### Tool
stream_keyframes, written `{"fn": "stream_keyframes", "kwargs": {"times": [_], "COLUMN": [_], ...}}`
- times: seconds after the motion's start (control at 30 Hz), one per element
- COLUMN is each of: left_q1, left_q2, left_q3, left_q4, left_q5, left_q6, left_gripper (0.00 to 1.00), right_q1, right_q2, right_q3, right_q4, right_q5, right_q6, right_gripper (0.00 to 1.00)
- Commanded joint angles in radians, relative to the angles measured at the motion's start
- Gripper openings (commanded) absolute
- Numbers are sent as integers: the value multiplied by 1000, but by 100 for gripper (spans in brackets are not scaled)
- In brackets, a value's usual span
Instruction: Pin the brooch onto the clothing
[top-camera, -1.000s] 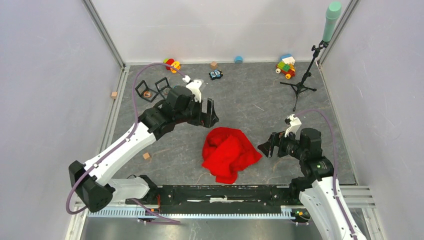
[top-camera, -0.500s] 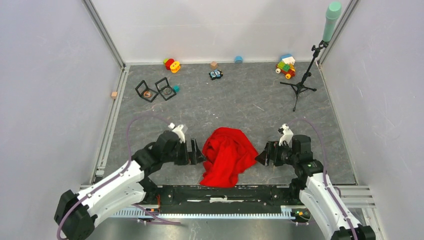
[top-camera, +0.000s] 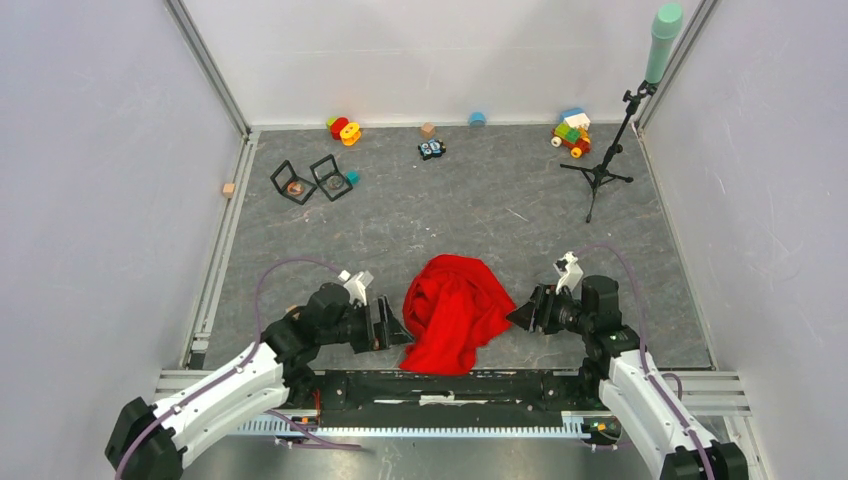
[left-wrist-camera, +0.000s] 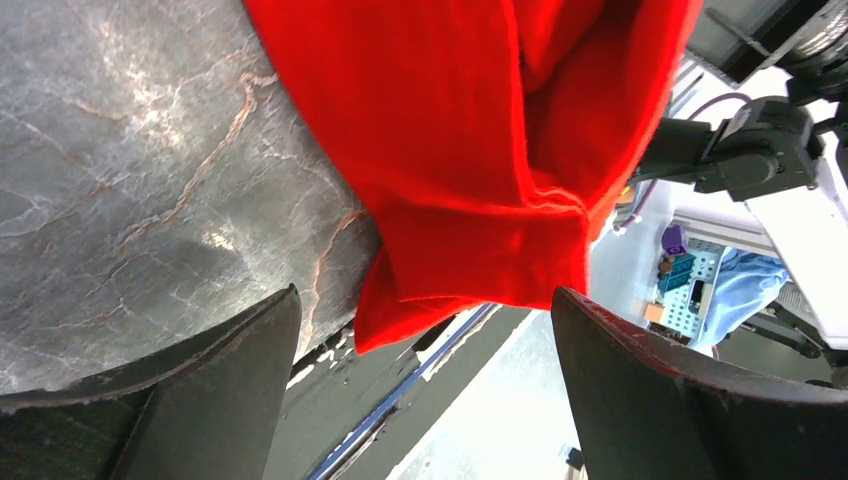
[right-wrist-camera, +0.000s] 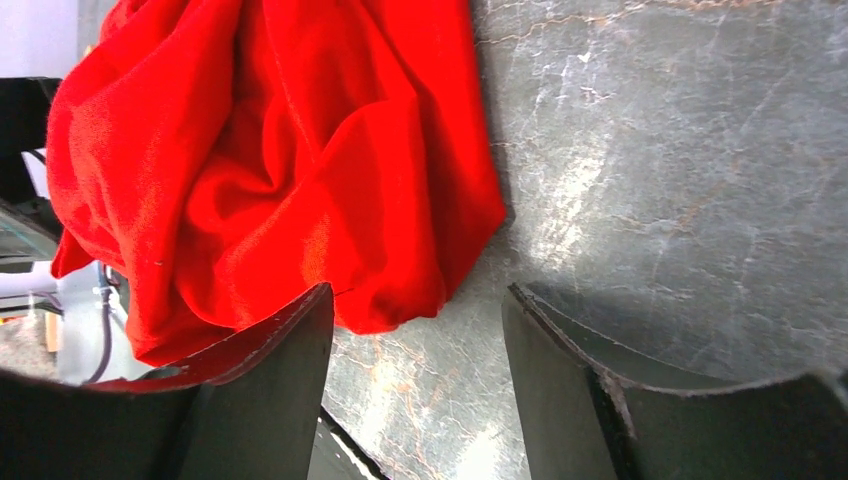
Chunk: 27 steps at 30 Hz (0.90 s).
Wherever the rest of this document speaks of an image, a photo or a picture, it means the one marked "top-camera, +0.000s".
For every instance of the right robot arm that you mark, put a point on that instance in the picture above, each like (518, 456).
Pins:
(620, 373)

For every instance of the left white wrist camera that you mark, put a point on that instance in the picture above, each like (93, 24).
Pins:
(356, 285)

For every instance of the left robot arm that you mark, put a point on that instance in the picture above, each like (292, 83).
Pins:
(160, 440)

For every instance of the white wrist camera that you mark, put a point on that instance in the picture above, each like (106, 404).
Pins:
(569, 271)
(356, 285)

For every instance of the green microphone on tripod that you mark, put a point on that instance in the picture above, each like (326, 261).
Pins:
(666, 26)

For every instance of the red yellow green toy blocks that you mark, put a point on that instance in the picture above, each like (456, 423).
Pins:
(344, 130)

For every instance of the black display case left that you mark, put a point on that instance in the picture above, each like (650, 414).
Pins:
(285, 174)

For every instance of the teal cube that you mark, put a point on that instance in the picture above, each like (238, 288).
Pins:
(353, 177)

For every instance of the colourful brick toy car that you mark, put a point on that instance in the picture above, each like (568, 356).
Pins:
(572, 132)

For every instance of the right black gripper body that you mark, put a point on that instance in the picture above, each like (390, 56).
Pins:
(548, 295)

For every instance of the black display case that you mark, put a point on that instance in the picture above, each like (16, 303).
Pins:
(325, 168)
(285, 174)

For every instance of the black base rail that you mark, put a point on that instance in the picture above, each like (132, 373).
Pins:
(497, 399)

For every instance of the round dark brooch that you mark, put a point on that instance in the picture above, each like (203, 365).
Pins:
(335, 182)

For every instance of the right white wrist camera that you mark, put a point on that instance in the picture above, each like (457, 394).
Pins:
(569, 271)

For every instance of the red t-shirt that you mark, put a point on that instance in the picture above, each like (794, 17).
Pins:
(453, 307)

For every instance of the blue cylinder block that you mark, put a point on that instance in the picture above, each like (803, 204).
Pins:
(477, 119)

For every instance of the black display case right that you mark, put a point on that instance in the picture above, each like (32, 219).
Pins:
(325, 168)

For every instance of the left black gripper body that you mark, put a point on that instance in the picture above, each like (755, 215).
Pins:
(361, 329)

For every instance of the brown wooden cube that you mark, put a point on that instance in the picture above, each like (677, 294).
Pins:
(427, 130)

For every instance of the round orange brooch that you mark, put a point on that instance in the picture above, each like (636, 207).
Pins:
(295, 188)

